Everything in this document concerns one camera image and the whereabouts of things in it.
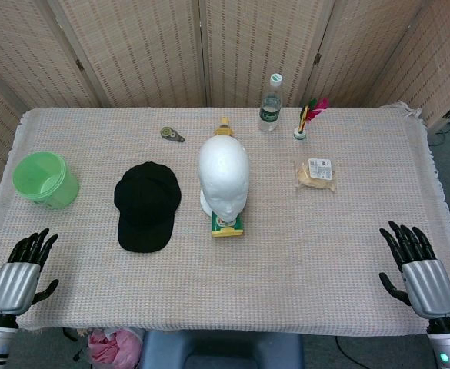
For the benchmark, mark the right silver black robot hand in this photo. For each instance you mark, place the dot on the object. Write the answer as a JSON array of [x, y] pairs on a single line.
[[428, 286]]

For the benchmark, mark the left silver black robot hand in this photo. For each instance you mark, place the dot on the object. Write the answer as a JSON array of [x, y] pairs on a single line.
[[15, 282]]

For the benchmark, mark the black baseball cap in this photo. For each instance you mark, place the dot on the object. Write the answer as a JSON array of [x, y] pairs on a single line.
[[145, 203]]

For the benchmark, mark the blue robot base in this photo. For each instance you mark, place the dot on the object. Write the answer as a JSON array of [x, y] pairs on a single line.
[[224, 350]]

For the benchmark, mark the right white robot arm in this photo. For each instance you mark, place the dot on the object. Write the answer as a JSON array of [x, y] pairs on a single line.
[[447, 342]]

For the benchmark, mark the white foam mannequin head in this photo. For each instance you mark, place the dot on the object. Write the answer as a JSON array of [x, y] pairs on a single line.
[[222, 173]]

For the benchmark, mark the green plastic bucket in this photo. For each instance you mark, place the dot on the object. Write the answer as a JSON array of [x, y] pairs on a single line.
[[45, 180]]

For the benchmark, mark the pink plastic bag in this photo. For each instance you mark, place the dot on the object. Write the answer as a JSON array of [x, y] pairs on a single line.
[[113, 348]]

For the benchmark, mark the beige woven tablecloth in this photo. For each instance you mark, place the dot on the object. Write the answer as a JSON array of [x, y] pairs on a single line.
[[286, 250]]

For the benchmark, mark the packaged bread snack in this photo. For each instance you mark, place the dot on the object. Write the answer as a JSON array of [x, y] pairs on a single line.
[[317, 173]]

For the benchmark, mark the yellow green drink carton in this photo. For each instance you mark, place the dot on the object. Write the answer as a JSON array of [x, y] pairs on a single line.
[[228, 230]]

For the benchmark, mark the colourful feather shuttlecock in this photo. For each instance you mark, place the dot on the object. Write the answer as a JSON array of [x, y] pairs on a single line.
[[303, 119]]

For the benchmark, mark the green correction tape dispenser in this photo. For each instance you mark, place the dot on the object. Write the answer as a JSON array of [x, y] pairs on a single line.
[[168, 132]]

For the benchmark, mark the clear plastic water bottle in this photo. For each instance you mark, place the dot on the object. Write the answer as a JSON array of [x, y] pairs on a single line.
[[269, 111]]

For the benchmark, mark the yellow capped bottle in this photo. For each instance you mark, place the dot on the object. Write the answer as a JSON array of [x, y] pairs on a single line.
[[224, 128]]

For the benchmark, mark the woven folding screen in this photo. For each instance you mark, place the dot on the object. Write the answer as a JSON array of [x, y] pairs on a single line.
[[140, 50]]

